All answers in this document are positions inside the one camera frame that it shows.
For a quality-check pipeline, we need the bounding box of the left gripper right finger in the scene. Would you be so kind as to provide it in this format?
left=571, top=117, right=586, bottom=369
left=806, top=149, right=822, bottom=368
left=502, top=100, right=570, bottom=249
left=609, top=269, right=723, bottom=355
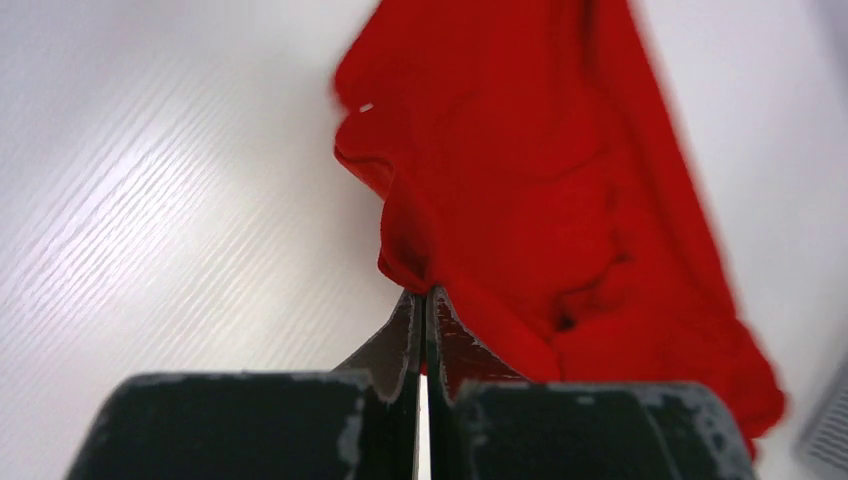
left=425, top=288, right=755, bottom=479

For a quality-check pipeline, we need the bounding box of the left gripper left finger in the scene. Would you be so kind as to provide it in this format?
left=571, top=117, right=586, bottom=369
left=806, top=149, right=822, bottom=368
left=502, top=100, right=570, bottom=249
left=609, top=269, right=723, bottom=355
left=67, top=292, right=423, bottom=479

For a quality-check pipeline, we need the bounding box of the red t shirt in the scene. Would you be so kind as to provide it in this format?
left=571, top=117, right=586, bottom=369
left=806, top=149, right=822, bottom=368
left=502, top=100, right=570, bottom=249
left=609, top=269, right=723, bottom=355
left=334, top=1, right=786, bottom=442

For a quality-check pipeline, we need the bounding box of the white plastic basket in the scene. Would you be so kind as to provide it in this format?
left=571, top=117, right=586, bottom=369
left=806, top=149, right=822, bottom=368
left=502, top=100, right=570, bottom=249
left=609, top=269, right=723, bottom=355
left=796, top=361, right=847, bottom=480

